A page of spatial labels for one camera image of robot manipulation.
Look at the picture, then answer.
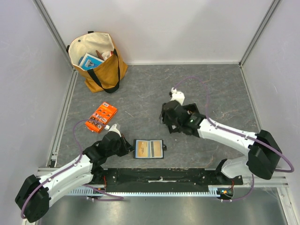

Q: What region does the black leather card holder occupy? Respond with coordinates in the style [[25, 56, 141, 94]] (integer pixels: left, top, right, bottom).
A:
[[133, 139, 167, 159]]

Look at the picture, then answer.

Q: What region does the tan credit card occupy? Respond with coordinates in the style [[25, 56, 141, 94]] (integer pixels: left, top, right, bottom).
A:
[[150, 140, 163, 158], [136, 141, 148, 158]]

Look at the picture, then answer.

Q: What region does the black plastic card tray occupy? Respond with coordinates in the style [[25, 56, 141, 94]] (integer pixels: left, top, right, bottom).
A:
[[169, 103, 206, 137]]

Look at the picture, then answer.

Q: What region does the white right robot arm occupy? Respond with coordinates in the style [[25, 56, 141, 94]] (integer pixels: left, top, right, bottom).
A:
[[160, 100, 282, 185]]

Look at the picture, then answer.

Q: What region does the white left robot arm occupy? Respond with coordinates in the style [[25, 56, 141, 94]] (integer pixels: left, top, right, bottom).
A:
[[15, 130, 134, 223]]

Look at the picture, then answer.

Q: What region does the orange printed box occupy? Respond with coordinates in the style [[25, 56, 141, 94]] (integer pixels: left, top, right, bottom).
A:
[[85, 102, 118, 133]]

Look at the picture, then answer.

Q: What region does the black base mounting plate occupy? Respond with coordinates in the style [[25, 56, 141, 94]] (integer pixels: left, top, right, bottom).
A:
[[91, 168, 243, 186]]

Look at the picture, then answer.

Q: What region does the mustard tote bag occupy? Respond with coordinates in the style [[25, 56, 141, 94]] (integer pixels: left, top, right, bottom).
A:
[[66, 31, 128, 93]]

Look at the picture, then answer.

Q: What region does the blue book in bag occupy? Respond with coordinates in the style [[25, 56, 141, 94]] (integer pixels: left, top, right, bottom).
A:
[[78, 53, 104, 70]]

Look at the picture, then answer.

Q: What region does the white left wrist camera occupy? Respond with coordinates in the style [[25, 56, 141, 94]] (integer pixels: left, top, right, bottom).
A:
[[105, 123, 121, 135]]

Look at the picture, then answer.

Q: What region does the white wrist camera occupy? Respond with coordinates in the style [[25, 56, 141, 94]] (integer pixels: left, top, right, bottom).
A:
[[170, 87, 185, 105], [105, 123, 121, 135]]

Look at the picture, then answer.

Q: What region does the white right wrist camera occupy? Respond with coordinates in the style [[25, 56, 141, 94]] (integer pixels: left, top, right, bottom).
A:
[[170, 87, 185, 105]]

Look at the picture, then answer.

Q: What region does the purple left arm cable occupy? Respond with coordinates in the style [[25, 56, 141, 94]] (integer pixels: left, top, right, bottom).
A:
[[21, 119, 125, 219]]

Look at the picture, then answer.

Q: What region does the grey slotted cable duct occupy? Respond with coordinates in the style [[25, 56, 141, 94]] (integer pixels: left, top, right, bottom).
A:
[[67, 187, 220, 197]]

